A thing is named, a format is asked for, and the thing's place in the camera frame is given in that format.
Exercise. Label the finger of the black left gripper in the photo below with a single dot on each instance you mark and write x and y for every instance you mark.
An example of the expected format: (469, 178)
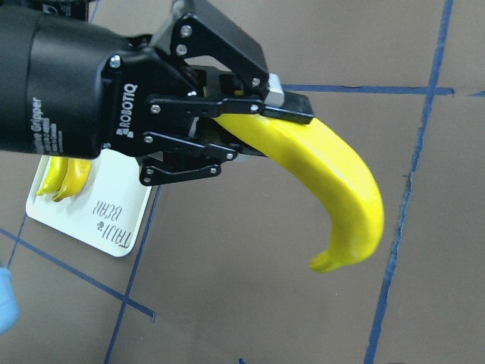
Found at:
(173, 159)
(225, 65)

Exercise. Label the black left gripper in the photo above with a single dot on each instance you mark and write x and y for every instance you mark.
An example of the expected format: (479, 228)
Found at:
(68, 87)

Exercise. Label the yellow banana moved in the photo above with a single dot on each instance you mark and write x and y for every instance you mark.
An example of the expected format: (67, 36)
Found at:
(75, 178)
(57, 170)

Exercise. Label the yellow banana basket edge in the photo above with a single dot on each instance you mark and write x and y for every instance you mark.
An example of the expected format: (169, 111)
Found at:
(307, 148)

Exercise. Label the white bear tray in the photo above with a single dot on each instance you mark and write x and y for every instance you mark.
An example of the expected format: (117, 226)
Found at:
(108, 211)

